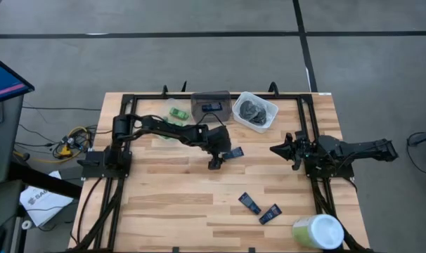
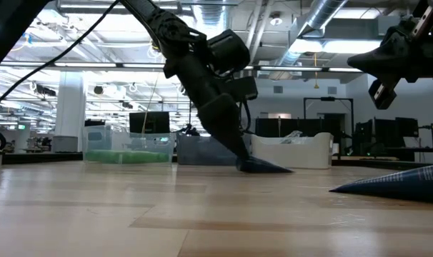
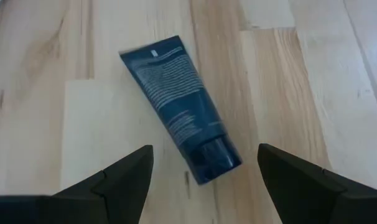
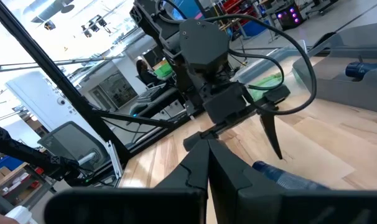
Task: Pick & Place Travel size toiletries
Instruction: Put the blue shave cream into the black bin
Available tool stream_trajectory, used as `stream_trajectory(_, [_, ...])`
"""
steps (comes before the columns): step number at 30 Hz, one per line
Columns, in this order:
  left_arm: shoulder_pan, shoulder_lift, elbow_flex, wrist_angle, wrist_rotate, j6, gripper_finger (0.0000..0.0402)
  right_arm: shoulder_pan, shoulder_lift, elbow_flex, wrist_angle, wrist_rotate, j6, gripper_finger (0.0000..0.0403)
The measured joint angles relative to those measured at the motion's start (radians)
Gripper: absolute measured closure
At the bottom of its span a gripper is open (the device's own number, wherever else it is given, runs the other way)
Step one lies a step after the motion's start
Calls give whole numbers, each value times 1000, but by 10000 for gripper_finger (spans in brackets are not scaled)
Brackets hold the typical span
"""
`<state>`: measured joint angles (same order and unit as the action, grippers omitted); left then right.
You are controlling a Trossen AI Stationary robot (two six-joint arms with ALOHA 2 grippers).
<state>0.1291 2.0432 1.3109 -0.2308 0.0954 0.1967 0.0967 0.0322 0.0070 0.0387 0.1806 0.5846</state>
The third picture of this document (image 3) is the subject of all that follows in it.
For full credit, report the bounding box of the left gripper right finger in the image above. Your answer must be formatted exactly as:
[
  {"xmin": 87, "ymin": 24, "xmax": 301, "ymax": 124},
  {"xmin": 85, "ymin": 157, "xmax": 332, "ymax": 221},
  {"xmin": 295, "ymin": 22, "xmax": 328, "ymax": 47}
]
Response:
[{"xmin": 257, "ymin": 143, "xmax": 377, "ymax": 224}]

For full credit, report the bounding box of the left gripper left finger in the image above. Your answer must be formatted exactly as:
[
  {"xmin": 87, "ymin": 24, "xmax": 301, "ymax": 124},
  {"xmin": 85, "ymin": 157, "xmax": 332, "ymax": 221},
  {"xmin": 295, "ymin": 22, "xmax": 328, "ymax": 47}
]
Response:
[{"xmin": 51, "ymin": 144, "xmax": 154, "ymax": 224}]

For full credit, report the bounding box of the dark blue toiletry tube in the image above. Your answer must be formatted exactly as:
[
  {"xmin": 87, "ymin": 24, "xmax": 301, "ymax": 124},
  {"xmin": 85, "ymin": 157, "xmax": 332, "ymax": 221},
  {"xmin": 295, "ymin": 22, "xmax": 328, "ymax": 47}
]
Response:
[{"xmin": 118, "ymin": 34, "xmax": 243, "ymax": 186}]

